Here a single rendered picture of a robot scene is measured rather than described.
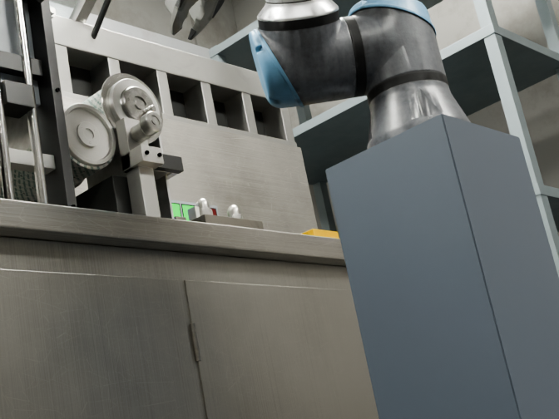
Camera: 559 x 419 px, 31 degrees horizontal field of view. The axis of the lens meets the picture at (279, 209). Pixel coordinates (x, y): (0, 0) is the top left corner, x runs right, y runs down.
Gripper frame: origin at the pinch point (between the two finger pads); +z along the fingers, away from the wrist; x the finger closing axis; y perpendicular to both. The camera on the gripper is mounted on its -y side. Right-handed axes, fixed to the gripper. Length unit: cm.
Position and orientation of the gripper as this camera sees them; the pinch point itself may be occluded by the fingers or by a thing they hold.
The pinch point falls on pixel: (185, 32)
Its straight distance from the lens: 188.1
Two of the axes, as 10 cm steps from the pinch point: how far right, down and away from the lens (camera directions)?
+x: -6.8, -1.0, -7.3
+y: -6.0, -5.0, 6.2
